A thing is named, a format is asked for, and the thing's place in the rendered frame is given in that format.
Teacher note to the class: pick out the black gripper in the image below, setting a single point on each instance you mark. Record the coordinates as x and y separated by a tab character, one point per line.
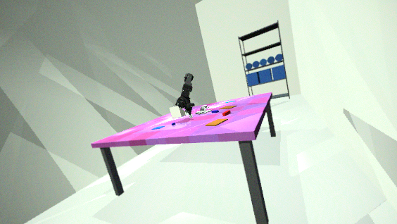
188	106

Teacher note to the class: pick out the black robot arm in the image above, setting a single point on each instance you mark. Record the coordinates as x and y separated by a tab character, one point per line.
187	87

